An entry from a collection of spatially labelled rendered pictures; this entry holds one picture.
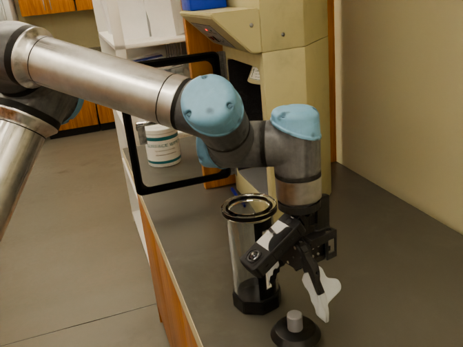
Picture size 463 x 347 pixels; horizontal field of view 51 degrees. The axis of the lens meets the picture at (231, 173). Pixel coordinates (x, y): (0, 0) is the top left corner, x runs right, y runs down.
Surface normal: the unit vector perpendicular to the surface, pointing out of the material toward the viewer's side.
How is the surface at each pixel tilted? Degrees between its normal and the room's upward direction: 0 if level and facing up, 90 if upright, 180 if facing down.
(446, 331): 0
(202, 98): 52
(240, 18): 90
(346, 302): 0
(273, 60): 90
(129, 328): 0
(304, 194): 90
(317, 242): 90
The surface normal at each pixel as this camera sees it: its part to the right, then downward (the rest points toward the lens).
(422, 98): -0.94, 0.20
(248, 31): 0.31, 0.32
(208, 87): -0.19, -0.27
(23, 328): -0.10, -0.93
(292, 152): -0.18, 0.37
